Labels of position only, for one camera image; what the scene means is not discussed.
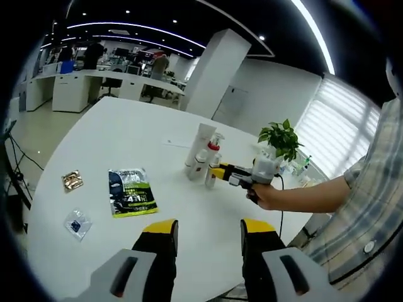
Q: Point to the person in plaid shirt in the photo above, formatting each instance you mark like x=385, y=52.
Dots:
x=371, y=204

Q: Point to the green and black packet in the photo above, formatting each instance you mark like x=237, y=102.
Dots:
x=132, y=195

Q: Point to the long ceiling light strip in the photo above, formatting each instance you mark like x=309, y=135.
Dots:
x=315, y=31

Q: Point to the person's right hand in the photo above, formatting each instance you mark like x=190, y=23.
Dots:
x=267, y=196

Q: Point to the black office chair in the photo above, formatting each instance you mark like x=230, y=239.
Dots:
x=153, y=92
x=111, y=85

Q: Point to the small clear plastic packet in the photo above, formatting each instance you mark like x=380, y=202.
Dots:
x=78, y=225

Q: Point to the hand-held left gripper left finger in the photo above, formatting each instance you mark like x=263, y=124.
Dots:
x=157, y=267

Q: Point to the row of white office desks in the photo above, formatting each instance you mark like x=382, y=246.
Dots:
x=78, y=85

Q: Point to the small clear skincare bottle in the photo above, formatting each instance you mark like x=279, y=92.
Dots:
x=211, y=179

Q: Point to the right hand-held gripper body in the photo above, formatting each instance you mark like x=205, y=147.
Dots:
x=266, y=171

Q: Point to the green potted plant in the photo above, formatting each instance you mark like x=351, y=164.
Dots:
x=281, y=138

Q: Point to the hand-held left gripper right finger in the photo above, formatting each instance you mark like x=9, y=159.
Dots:
x=261, y=264

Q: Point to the blue storage box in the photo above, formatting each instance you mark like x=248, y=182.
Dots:
x=67, y=67

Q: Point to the small gold foil packet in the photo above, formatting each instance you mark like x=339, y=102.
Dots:
x=73, y=181

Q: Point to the small white bottle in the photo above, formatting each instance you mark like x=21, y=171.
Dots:
x=198, y=170

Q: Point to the white window blinds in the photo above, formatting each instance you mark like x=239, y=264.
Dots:
x=340, y=126

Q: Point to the tall white skincare tube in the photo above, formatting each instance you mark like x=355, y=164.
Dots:
x=203, y=135

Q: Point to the black tripod stand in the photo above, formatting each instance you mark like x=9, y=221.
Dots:
x=7, y=129

